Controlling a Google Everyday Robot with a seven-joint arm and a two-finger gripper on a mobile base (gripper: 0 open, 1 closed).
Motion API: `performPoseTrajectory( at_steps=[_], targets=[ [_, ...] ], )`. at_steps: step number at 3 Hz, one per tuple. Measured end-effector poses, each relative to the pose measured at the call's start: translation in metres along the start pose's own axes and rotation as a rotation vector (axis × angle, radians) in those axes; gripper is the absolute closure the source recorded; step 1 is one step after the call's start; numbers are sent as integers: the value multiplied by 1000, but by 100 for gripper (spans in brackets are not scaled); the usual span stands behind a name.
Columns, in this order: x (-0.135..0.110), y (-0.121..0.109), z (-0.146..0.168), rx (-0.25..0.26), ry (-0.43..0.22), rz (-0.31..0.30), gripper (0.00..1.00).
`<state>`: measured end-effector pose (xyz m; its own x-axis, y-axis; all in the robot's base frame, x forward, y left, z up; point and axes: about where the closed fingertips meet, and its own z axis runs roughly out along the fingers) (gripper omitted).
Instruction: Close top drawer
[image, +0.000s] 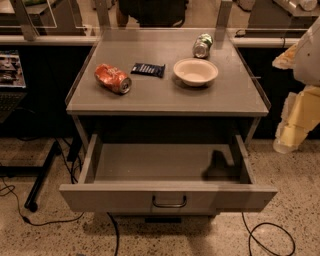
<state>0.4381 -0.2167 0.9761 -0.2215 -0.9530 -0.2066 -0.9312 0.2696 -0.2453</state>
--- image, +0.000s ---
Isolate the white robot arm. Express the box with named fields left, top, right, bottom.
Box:
left=272, top=18, right=320, bottom=154

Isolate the dark blue snack packet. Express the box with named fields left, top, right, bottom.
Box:
left=131, top=63, right=165, bottom=78

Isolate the computer monitor at left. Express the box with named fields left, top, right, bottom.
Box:
left=0, top=50, right=27, bottom=89

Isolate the white paper bowl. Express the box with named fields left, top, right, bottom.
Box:
left=173, top=58, right=219, bottom=87

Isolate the crushed orange soda can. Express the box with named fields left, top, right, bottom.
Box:
left=94, top=64, right=132, bottom=95

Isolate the black floor cable left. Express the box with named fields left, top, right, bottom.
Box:
left=0, top=136, right=121, bottom=256

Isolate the grey top drawer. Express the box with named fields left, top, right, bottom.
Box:
left=60, top=135, right=277, bottom=216

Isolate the black floor cable right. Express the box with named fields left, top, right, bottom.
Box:
left=241, top=211, right=297, bottom=256

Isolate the black floor cable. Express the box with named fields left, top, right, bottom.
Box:
left=241, top=211, right=297, bottom=256
left=0, top=136, right=121, bottom=256

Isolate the grey drawer cabinet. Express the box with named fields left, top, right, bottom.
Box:
left=65, top=27, right=272, bottom=224

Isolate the person in dark clothes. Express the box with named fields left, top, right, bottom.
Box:
left=116, top=0, right=189, bottom=28

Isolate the crushed green soda can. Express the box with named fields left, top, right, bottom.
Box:
left=192, top=33, right=213, bottom=58

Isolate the black stand base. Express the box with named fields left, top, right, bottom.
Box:
left=0, top=141, right=61, bottom=212

